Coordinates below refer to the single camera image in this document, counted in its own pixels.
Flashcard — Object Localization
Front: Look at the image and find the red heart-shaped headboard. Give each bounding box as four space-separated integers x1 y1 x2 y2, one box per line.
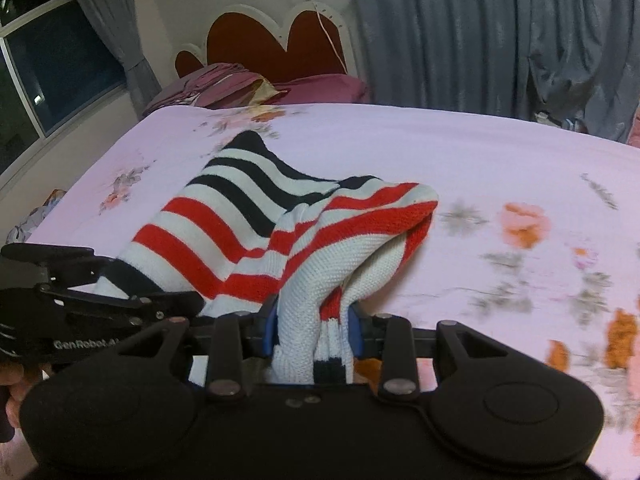
174 2 360 83

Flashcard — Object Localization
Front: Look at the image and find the floral cloth bundle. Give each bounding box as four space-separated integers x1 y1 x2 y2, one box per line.
4 188 69 247

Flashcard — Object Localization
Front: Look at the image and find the narrow grey curtain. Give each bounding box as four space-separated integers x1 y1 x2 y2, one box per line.
57 0 163 113

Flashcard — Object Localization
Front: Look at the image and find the pink floral bed sheet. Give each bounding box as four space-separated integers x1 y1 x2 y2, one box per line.
0 102 640 480

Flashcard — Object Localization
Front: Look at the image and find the magenta pillow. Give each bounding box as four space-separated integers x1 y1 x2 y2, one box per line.
270 73 372 107

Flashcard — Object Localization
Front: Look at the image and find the person's left hand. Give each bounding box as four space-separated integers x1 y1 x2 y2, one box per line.
0 362 40 431

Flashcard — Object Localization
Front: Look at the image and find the red black white striped sweater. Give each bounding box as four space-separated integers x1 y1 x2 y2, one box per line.
92 130 440 387

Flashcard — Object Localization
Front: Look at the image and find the dark glass window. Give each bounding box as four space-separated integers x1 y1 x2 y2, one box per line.
0 0 127 177

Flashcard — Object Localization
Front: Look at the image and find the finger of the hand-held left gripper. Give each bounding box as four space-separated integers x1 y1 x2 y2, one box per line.
0 242 117 282
40 282 207 321

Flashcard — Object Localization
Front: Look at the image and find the thin wall wire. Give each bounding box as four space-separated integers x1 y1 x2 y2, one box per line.
300 0 351 68

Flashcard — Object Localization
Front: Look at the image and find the folded purple blanket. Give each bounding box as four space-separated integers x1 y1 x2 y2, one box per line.
141 62 273 112

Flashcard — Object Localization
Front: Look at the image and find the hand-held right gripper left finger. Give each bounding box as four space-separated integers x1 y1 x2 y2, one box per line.
117 295 280 402

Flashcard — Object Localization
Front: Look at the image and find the wide grey curtain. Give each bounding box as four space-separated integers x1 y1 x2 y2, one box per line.
344 0 640 143

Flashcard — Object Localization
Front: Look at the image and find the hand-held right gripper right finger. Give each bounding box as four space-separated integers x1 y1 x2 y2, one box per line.
348 305 501 403

